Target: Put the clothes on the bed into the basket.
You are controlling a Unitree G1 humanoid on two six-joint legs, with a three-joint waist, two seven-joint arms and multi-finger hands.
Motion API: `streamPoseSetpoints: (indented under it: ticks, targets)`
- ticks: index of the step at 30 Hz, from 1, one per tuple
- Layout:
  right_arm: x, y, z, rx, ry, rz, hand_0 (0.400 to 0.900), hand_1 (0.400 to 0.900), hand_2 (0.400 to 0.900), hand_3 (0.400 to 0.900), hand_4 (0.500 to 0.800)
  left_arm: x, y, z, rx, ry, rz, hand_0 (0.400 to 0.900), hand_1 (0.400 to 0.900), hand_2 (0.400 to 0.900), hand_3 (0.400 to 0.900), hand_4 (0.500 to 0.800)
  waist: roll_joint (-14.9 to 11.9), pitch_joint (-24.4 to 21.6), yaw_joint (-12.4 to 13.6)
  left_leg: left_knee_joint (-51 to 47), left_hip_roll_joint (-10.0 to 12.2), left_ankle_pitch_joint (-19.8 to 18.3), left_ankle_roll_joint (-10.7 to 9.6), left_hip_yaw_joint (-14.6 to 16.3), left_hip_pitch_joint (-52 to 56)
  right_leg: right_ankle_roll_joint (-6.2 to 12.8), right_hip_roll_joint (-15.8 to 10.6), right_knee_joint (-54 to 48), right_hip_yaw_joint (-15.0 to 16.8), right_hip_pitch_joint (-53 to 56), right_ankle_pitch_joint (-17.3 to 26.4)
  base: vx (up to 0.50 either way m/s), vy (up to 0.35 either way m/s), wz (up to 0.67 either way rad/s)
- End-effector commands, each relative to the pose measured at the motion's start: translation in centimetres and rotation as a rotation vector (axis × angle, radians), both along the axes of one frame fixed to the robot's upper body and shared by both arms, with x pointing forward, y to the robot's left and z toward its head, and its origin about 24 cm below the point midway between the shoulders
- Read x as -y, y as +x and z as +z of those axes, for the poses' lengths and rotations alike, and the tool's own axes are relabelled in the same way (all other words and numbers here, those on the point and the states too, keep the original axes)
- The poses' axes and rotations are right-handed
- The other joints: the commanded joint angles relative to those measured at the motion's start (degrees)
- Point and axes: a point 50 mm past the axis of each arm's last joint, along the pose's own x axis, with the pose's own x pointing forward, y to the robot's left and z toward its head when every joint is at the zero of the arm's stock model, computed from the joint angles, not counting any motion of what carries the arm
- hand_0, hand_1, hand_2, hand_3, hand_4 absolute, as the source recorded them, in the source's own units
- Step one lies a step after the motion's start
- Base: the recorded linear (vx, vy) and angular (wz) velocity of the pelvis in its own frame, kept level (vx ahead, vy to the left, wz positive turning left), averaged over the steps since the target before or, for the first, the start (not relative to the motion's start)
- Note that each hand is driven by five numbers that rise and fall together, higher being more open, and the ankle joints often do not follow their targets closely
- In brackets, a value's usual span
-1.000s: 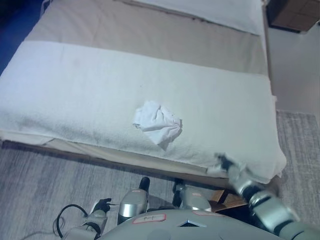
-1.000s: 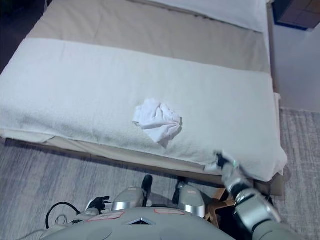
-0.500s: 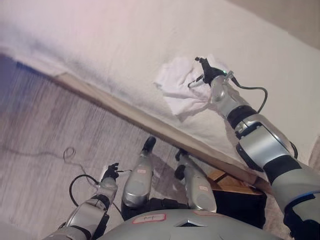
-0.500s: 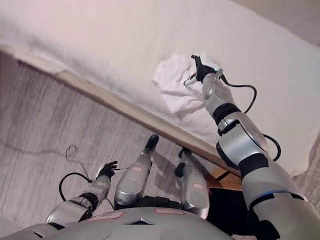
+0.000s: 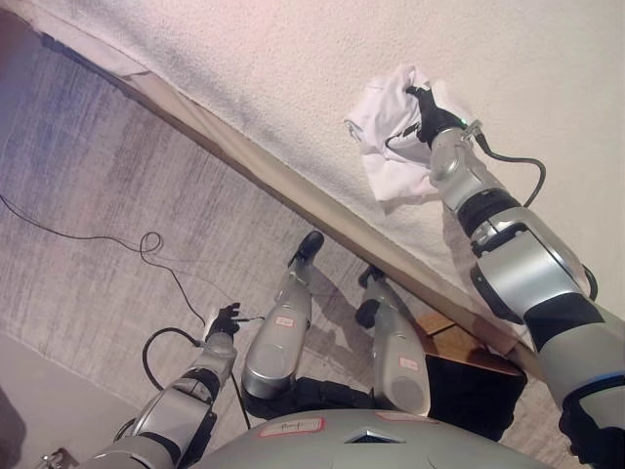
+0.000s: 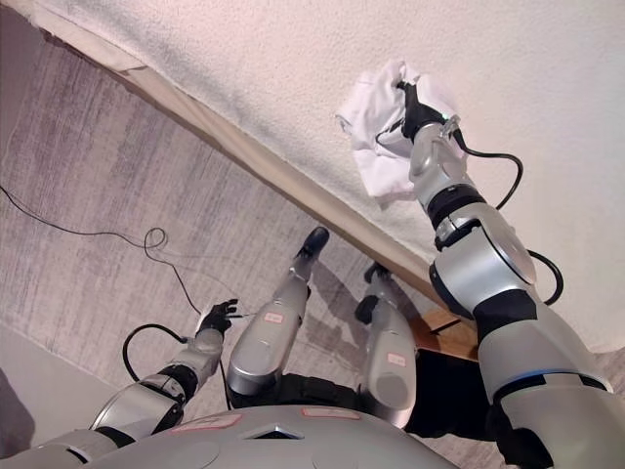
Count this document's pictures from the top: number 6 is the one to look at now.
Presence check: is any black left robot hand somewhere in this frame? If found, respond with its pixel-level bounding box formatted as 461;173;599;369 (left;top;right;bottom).
197;298;240;336

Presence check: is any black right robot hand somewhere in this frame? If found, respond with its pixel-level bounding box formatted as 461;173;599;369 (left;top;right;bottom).
374;79;455;144

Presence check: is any white cloth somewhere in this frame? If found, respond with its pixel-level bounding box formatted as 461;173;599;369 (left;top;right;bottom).
334;59;458;207

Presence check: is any grey robot torso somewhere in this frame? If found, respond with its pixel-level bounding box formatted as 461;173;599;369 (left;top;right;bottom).
82;373;473;469

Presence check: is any silver right robot leg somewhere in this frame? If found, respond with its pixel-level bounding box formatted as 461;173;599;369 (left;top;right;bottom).
354;261;419;432

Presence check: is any beige duvet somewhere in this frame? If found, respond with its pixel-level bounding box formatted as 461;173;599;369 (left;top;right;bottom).
34;8;440;290

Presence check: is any grey rug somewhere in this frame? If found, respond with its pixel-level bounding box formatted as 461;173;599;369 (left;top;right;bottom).
0;33;625;469

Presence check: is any thin black floor cable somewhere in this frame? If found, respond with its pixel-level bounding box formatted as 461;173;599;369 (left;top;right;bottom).
0;185;245;412

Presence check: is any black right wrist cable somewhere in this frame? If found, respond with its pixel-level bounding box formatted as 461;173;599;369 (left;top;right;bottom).
447;121;565;308

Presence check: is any wooden frame black laundry basket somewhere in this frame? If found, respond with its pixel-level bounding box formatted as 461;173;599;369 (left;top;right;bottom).
404;310;509;441

